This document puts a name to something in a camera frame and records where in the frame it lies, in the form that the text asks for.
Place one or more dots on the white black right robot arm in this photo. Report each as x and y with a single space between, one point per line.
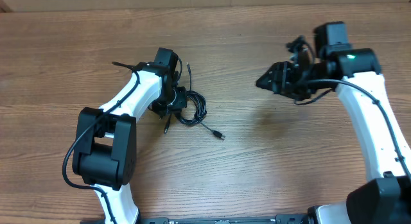
355 75

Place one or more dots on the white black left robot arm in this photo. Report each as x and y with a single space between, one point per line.
104 150

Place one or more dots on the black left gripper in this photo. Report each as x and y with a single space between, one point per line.
182 102

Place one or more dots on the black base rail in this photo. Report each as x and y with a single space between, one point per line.
221 219

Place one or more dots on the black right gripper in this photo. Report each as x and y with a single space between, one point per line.
286 78

